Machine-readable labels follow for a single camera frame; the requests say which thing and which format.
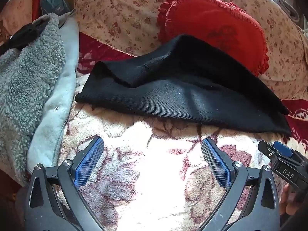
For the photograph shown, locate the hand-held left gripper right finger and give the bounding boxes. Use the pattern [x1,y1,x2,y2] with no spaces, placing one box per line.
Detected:
[201,137,282,231]

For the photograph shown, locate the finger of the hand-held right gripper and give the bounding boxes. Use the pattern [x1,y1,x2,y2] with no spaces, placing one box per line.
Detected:
[258,141,277,165]
[273,141,308,164]

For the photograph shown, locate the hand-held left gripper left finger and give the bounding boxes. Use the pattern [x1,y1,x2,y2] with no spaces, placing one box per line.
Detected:
[23,136,109,231]

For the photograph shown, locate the black pants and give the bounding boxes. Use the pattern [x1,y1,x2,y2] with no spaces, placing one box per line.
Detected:
[75,34,292,137]

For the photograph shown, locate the person's right hand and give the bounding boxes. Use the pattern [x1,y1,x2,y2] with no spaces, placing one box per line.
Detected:
[280,184,304,216]

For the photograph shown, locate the red and white fluffy blanket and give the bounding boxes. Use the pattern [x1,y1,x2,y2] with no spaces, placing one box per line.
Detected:
[56,32,308,231]

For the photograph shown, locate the grey fleece jacket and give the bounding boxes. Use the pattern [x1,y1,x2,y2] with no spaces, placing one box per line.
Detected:
[0,11,80,186]

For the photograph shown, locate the red ruffled heart pillow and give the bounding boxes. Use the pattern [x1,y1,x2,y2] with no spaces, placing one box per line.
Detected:
[157,0,270,77]

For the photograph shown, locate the grey cloth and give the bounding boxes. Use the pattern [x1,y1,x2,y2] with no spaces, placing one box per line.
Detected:
[262,0,300,26]

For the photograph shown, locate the black plastic object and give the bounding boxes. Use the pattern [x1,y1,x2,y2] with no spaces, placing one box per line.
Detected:
[0,20,50,56]

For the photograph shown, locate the beige floral quilt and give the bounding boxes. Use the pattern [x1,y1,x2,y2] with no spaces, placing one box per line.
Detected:
[73,0,308,100]

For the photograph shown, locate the teal bag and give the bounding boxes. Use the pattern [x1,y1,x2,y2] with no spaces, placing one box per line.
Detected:
[40,0,72,18]

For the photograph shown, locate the pink floral cloth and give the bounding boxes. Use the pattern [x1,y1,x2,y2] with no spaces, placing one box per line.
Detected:
[0,0,34,38]

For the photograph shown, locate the red cushion with cord trim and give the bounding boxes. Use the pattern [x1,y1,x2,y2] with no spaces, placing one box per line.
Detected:
[281,99,308,121]

